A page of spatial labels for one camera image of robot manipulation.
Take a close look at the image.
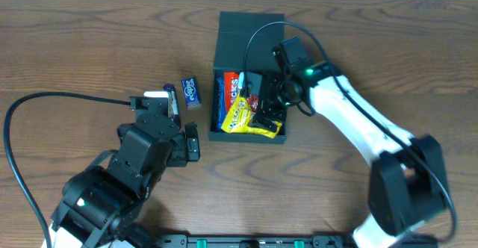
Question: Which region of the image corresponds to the yellow candy bag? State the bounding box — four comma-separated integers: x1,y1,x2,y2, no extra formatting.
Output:
221,96,283,138

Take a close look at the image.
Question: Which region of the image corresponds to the dark blue chocolate bar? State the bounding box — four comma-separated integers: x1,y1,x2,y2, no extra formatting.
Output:
163,84,181,126

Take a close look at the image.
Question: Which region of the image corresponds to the long blue snack bar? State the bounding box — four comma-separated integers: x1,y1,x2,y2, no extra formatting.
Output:
216,77,227,131

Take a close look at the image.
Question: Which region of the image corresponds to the blue Eclipse gum pack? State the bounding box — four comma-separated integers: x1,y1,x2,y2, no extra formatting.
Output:
181,77,201,107

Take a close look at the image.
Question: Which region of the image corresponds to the red Hacks candy bag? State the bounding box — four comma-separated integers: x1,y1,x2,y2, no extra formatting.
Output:
223,72,261,113

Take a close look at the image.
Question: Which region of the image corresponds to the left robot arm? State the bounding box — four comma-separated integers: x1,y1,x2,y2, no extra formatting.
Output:
44,96,200,247

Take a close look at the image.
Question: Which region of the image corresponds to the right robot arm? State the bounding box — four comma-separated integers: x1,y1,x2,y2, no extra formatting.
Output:
252,37,453,247

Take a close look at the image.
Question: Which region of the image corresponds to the dark green open box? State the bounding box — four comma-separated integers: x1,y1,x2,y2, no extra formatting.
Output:
208,11,287,144

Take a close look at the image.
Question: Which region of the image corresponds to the right black cable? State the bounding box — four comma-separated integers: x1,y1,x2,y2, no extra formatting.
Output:
242,19,459,241

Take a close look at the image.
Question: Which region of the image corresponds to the black cable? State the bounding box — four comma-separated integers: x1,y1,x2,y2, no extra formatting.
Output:
242,19,459,241
2,91,132,248

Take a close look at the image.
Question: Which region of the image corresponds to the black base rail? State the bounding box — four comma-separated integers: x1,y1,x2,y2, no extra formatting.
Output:
152,234,356,248

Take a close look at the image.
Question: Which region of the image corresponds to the left black cable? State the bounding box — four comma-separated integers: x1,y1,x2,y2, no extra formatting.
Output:
2,91,132,248

